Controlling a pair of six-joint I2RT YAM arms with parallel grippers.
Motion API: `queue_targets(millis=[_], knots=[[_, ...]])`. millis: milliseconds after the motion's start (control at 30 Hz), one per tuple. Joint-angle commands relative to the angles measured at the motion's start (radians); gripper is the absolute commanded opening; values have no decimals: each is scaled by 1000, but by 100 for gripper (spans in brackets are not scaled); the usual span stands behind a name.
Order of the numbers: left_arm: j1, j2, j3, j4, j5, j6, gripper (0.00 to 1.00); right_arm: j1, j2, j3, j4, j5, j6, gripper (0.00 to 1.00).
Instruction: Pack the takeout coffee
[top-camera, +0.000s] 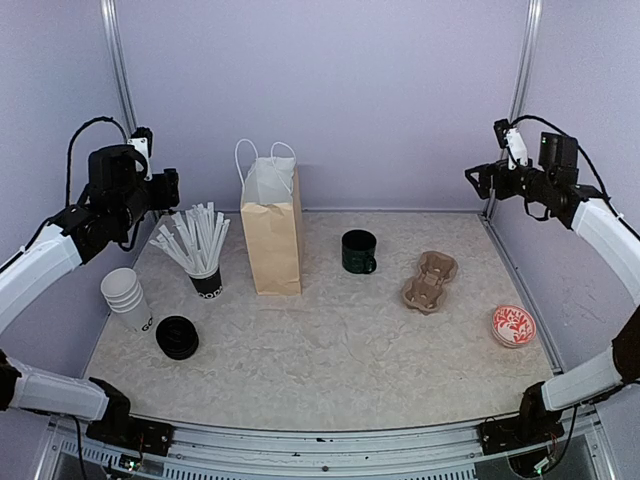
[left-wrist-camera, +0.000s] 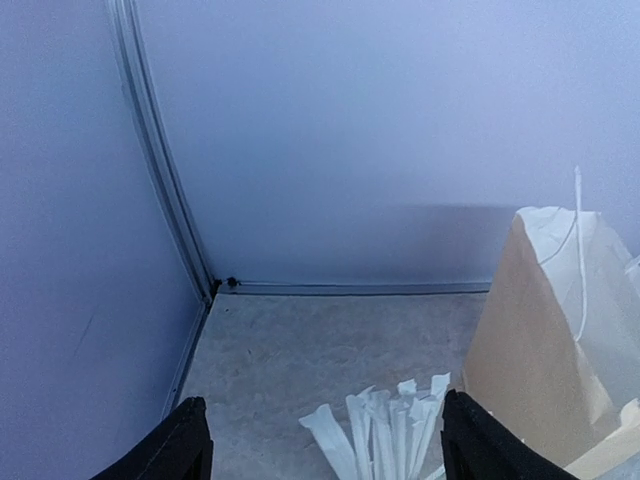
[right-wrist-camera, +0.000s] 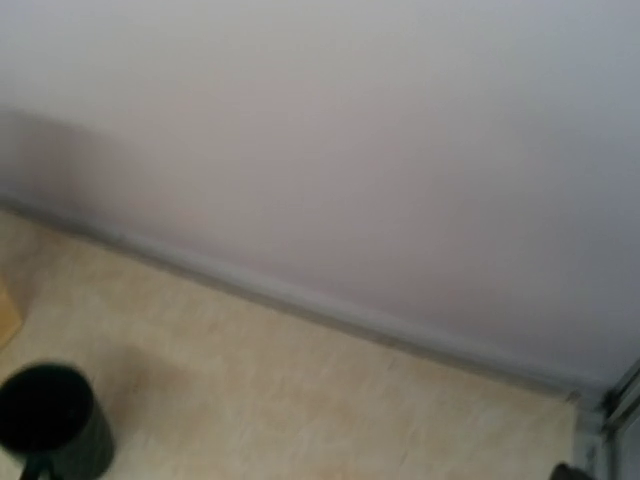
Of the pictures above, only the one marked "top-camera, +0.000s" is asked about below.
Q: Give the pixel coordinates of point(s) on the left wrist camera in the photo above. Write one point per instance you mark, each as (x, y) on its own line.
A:
(141, 140)

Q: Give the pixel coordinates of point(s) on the bundle of white wrapped straws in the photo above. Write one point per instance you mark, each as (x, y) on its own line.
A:
(194, 239)

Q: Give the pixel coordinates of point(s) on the red patterned small plate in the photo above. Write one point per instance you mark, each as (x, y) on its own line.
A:
(512, 326)

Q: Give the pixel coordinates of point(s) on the front aluminium frame rail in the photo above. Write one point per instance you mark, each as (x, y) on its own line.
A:
(452, 451)

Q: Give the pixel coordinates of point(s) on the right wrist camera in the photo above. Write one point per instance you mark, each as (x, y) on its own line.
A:
(510, 140)

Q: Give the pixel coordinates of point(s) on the left aluminium corner post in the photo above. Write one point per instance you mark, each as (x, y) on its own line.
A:
(116, 55)

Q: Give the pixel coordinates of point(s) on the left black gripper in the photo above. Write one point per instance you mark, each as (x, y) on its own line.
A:
(166, 194)

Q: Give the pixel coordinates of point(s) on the black cup holding straws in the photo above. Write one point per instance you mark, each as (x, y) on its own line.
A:
(208, 285)

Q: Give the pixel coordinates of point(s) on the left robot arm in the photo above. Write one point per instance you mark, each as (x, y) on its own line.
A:
(119, 192)

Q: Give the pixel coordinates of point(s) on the stack of black lids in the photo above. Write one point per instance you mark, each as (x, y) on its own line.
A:
(177, 337)

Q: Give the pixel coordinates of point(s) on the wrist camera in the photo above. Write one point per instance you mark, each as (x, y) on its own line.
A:
(510, 140)
(141, 140)

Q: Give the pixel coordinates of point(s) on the stack of white paper cups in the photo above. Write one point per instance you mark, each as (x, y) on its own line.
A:
(124, 295)

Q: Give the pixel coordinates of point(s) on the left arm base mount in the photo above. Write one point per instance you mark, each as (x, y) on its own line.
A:
(133, 433)

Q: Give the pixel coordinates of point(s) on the cardboard cup carrier tray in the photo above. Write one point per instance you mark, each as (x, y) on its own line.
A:
(425, 291)

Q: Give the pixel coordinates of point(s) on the right aluminium corner post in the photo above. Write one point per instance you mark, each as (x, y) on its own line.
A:
(526, 60)

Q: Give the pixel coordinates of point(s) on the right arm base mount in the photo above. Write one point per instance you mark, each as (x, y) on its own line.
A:
(512, 433)

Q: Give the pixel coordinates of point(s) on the aluminium corner post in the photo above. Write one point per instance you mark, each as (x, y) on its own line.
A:
(116, 55)
(526, 60)

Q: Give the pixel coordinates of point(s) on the brown paper bag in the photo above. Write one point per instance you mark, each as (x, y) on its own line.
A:
(271, 216)

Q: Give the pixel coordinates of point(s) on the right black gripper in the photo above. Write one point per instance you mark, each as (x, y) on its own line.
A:
(501, 168)

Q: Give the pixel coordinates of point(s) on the dark green mug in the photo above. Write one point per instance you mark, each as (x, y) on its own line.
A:
(358, 252)

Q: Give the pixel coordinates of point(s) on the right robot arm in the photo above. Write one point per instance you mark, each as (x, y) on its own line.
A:
(585, 210)

